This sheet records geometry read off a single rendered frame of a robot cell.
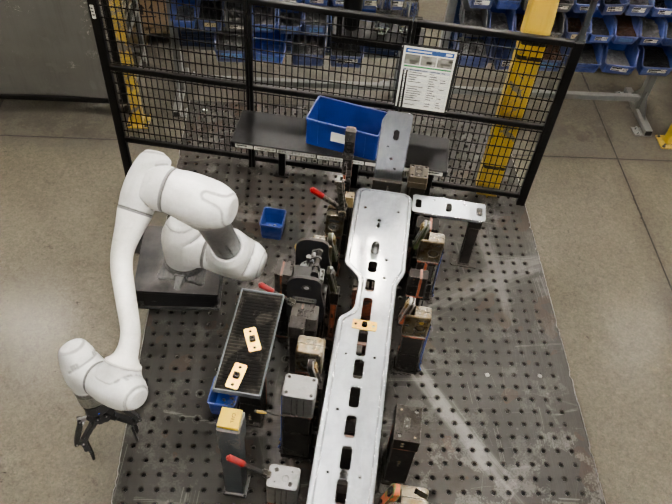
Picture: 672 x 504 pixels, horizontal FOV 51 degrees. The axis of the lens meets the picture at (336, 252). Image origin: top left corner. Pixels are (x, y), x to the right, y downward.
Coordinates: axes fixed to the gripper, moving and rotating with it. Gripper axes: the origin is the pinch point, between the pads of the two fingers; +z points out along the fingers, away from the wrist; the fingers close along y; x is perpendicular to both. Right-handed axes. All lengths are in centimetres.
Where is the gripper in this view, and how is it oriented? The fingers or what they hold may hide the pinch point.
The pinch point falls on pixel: (114, 445)
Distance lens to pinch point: 235.8
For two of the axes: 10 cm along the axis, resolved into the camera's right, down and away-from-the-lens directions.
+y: -9.0, 3.2, -2.9
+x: 4.1, 4.7, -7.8
